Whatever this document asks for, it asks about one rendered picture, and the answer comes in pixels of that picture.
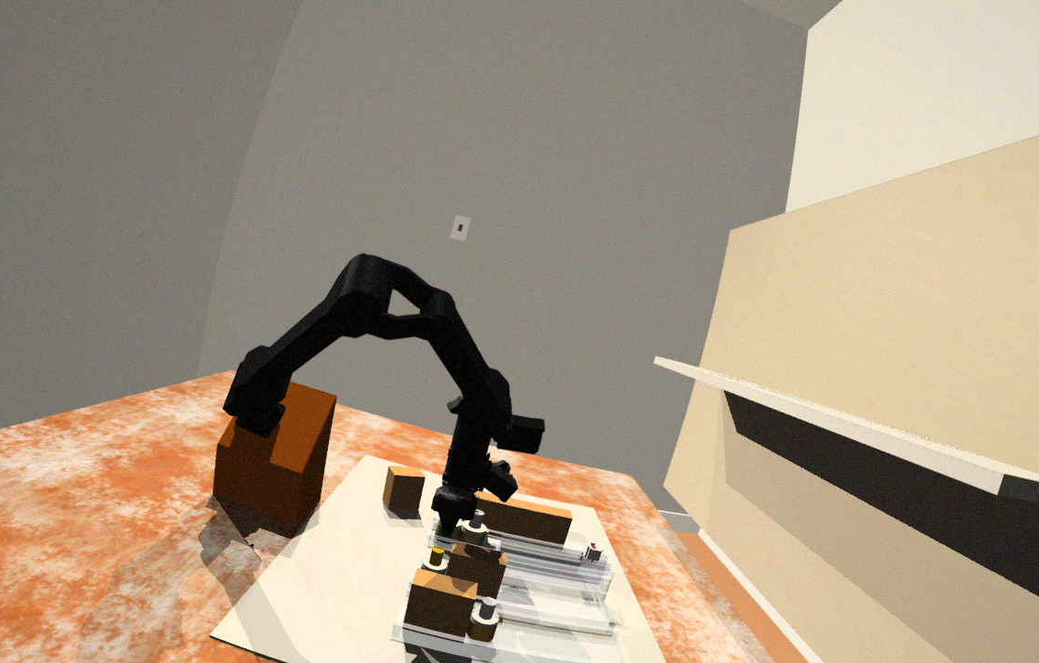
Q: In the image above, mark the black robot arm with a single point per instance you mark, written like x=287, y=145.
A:
x=358, y=304

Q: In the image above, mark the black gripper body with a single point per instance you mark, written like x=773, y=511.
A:
x=463, y=469

